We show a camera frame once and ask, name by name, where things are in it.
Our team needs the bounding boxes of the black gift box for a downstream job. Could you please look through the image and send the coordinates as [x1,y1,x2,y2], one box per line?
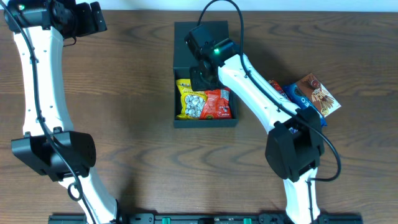
[173,21,239,128]

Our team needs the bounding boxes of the yellow nut snack bag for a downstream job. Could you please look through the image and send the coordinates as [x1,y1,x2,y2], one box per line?
[176,79,207,120]

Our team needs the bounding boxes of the red snack bag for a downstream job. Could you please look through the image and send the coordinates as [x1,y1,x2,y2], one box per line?
[200,88,232,119]

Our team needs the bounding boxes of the red Hello Panda box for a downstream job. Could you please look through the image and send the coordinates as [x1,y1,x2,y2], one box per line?
[268,80,290,101]

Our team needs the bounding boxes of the brown Pocky box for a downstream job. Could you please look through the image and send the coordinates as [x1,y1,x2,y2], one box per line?
[295,73,341,117]

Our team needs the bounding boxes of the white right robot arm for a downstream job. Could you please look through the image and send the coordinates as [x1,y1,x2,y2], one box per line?
[184,25,324,223]

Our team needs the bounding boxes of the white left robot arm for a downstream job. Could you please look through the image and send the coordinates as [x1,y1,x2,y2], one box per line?
[1,0,122,223]

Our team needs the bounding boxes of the blue Oreo cookie pack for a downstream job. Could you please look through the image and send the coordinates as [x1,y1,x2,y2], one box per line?
[282,83,327,127]

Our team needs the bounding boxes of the blue Eclipse gum pack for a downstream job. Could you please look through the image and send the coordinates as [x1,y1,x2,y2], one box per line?
[289,128,298,134]

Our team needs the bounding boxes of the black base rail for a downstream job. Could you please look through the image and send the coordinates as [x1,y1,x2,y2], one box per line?
[48,212,364,224]

